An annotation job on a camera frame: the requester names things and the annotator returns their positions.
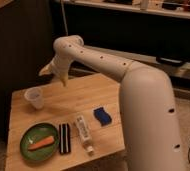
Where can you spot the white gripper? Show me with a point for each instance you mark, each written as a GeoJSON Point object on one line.
{"type": "Point", "coordinates": [59, 66]}

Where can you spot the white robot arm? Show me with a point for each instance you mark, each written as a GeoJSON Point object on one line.
{"type": "Point", "coordinates": [146, 100]}

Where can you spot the translucent plastic cup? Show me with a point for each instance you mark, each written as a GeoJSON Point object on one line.
{"type": "Point", "coordinates": [34, 97]}

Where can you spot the wooden folding table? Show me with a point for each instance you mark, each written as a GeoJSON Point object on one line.
{"type": "Point", "coordinates": [62, 104]}

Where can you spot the black striped rectangular block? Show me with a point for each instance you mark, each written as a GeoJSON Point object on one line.
{"type": "Point", "coordinates": [64, 139]}

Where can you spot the green round plate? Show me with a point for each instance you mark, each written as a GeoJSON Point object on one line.
{"type": "Point", "coordinates": [34, 134]}

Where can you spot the white tube with cap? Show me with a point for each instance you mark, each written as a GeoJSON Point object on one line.
{"type": "Point", "coordinates": [84, 133]}

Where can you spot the blue sponge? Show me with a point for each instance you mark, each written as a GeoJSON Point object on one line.
{"type": "Point", "coordinates": [102, 116]}

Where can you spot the orange carrot piece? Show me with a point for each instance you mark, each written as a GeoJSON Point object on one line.
{"type": "Point", "coordinates": [41, 143]}

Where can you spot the metal pole stand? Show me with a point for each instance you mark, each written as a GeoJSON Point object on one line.
{"type": "Point", "coordinates": [64, 18]}

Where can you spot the long grey case with handle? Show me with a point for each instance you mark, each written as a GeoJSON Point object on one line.
{"type": "Point", "coordinates": [168, 63]}

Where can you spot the cluttered wall shelf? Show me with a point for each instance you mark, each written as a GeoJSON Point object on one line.
{"type": "Point", "coordinates": [150, 9]}

